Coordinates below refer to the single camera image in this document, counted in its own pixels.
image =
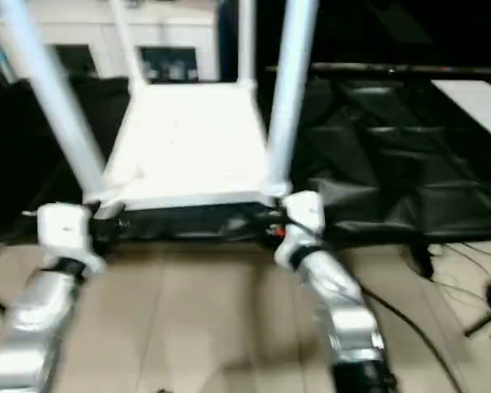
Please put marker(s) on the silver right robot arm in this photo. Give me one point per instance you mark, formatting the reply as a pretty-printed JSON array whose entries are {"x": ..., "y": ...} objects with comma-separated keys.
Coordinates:
[{"x": 344, "y": 311}]

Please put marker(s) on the black work mat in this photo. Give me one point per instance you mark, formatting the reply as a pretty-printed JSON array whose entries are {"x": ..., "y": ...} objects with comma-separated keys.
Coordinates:
[{"x": 393, "y": 147}]

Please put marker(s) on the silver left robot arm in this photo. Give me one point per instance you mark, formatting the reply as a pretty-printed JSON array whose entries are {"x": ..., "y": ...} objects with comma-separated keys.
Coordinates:
[{"x": 37, "y": 319}]

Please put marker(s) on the white plastic table top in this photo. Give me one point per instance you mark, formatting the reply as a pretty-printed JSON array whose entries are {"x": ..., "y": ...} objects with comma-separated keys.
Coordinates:
[{"x": 188, "y": 139}]

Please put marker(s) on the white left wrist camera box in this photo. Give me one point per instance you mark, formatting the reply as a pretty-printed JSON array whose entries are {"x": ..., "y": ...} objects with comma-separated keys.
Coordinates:
[{"x": 64, "y": 225}]

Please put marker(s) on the white sideboard with glass doors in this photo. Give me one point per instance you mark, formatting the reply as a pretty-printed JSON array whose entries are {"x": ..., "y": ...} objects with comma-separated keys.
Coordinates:
[{"x": 188, "y": 33}]

